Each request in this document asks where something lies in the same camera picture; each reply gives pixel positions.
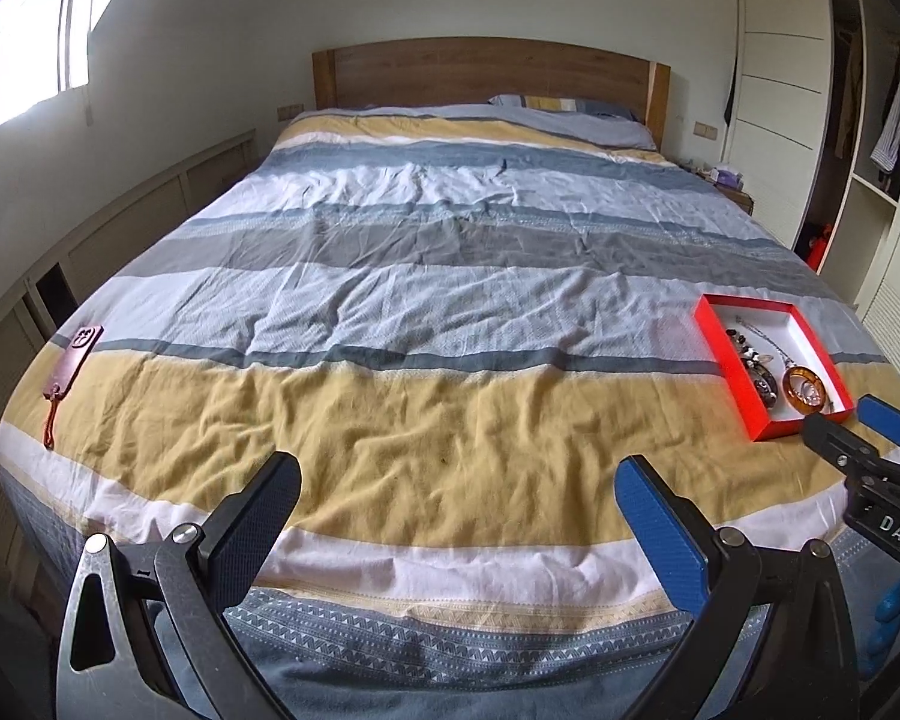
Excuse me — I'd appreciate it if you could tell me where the hanging beige garment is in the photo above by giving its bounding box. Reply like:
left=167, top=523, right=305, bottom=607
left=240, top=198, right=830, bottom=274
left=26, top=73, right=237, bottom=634
left=832, top=26, right=867, bottom=162

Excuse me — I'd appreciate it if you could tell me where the silver chain necklace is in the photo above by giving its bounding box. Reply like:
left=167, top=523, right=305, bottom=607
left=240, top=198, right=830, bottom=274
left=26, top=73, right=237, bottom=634
left=742, top=319, right=800, bottom=368

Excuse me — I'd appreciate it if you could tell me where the window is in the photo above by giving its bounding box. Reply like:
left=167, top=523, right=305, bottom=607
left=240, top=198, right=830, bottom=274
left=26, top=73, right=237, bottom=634
left=0, top=0, right=155, bottom=136

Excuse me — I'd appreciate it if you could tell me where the orange phone strap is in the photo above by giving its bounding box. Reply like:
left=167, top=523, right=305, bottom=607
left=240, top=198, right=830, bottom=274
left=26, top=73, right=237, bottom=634
left=41, top=394, right=65, bottom=451

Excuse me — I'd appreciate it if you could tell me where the brown leather bracelet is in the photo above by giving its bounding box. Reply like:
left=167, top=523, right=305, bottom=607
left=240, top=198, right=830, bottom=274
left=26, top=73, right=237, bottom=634
left=746, top=360, right=781, bottom=410

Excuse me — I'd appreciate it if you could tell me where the red jewelry box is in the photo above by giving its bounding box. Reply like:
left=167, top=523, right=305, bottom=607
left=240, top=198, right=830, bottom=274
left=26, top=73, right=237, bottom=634
left=694, top=294, right=857, bottom=442

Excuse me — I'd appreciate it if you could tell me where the striped pillow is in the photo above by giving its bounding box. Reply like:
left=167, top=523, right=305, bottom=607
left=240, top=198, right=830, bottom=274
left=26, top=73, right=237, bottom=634
left=487, top=94, right=657, bottom=151

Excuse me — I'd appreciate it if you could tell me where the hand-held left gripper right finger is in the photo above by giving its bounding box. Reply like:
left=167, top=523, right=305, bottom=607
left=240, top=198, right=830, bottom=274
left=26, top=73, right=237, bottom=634
left=613, top=454, right=860, bottom=720

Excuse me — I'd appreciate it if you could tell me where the amber bracelet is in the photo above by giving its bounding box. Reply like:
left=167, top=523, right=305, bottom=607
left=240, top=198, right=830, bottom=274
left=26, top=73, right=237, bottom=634
left=781, top=365, right=827, bottom=415

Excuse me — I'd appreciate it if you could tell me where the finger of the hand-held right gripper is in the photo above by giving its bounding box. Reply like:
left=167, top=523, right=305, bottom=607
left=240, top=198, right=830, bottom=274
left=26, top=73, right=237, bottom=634
left=859, top=394, right=900, bottom=455
left=801, top=412, right=890, bottom=477

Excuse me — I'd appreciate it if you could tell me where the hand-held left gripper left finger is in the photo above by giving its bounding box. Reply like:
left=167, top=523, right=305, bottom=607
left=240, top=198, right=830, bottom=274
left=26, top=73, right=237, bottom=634
left=54, top=451, right=303, bottom=720

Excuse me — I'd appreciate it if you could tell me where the wooden nightstand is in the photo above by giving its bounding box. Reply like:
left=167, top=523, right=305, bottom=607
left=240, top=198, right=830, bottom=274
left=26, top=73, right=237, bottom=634
left=690, top=165, right=757, bottom=215

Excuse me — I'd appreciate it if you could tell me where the low wall cabinet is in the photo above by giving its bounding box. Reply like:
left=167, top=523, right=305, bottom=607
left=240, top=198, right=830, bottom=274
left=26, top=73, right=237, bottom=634
left=0, top=127, right=260, bottom=421

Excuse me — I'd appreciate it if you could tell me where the white wardrobe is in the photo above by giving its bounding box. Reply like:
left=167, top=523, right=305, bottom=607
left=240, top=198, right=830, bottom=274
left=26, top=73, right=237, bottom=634
left=720, top=0, right=900, bottom=361

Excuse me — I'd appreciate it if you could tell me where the phone in red case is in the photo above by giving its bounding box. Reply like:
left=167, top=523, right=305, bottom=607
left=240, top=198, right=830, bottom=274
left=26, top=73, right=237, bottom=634
left=41, top=324, right=106, bottom=398

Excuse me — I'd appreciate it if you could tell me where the bed with striped duvet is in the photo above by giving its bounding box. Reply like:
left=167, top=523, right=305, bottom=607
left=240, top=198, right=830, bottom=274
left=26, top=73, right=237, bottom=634
left=0, top=105, right=900, bottom=720

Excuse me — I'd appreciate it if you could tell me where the hanging striped shirt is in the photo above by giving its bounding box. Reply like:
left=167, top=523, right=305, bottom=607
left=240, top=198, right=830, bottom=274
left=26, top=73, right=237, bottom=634
left=866, top=45, right=900, bottom=188

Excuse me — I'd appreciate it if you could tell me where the wooden headboard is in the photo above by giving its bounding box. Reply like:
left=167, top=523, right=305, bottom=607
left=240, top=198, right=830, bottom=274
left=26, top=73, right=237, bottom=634
left=311, top=36, right=672, bottom=151

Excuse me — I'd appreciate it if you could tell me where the person's right hand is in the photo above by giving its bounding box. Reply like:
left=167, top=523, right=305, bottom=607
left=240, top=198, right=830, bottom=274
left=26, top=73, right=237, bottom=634
left=866, top=574, right=900, bottom=662

